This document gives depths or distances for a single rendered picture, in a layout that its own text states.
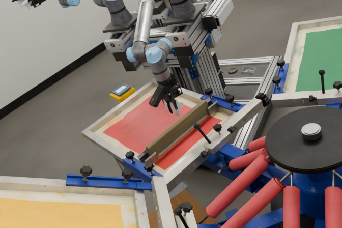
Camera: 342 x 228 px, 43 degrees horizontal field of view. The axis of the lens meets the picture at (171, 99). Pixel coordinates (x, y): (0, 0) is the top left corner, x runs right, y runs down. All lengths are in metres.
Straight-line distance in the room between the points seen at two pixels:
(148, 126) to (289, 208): 1.22
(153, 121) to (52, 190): 0.89
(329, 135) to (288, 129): 0.14
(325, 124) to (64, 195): 0.99
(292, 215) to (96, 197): 0.76
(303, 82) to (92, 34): 4.07
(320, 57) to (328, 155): 1.21
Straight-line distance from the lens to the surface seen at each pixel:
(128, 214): 1.73
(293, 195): 1.44
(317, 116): 1.58
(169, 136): 2.18
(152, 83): 2.77
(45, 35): 5.76
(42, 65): 5.81
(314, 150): 1.45
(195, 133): 2.27
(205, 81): 3.33
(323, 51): 2.63
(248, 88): 3.82
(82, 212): 1.71
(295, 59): 2.61
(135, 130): 2.47
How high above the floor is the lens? 2.30
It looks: 31 degrees down
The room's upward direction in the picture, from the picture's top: 23 degrees counter-clockwise
